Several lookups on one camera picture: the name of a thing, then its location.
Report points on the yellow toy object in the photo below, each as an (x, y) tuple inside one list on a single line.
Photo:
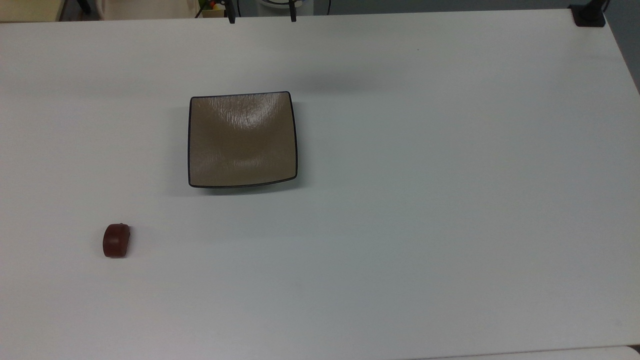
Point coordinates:
[(217, 6)]

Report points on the beige wooden furniture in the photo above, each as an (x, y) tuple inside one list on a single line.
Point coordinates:
[(30, 10)]

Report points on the small reddish brown food item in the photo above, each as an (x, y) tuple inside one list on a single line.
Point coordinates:
[(116, 241)]

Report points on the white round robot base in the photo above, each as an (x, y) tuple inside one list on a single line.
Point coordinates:
[(280, 4)]

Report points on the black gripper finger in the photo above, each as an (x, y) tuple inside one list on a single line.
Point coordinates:
[(231, 12), (292, 11)]

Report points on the square brown ceramic plate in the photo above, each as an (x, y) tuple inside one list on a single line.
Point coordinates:
[(242, 145)]

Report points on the black table clamp mount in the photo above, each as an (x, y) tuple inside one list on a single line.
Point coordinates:
[(589, 16)]

